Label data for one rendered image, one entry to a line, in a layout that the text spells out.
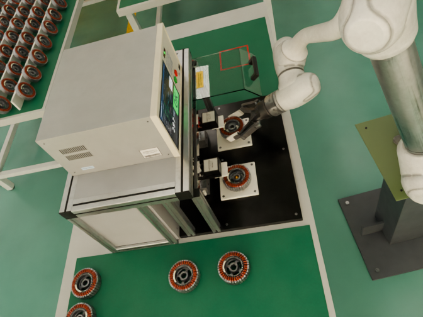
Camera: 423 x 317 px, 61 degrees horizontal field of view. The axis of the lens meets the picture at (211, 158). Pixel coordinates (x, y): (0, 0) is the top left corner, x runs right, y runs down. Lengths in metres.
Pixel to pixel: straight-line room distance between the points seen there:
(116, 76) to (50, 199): 1.90
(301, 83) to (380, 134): 0.42
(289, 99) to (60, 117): 0.78
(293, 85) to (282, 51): 0.14
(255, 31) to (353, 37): 1.34
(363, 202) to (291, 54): 1.13
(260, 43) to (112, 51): 0.95
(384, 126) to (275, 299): 0.81
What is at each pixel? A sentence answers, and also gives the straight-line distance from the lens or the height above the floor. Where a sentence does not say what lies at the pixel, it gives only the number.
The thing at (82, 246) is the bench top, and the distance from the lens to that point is 1.64.
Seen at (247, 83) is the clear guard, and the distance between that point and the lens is 1.39.
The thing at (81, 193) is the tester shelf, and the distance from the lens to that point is 1.26.
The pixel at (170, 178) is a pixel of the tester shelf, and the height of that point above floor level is 1.11.
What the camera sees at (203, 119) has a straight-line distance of 1.50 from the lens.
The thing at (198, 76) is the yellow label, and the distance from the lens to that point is 1.47.
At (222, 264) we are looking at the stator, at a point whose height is 0.78.
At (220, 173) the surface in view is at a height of 0.90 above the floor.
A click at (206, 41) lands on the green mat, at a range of 2.17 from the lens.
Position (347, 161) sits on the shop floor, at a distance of 2.40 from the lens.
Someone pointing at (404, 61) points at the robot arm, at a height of 1.36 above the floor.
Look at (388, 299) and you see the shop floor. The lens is 2.09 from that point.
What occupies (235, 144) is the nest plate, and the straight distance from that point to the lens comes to 1.56.
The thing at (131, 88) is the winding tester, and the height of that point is 1.32.
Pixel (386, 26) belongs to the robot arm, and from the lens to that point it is 0.83.
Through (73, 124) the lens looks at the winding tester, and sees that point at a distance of 1.15.
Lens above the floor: 2.01
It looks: 52 degrees down
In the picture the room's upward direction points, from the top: 25 degrees counter-clockwise
